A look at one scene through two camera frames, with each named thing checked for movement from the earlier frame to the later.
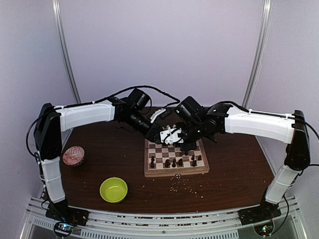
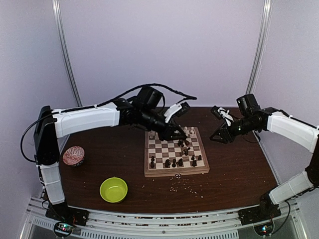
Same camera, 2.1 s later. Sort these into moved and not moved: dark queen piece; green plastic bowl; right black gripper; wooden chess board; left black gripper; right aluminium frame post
Moved: left black gripper; right black gripper
Not moved: dark queen piece; right aluminium frame post; wooden chess board; green plastic bowl
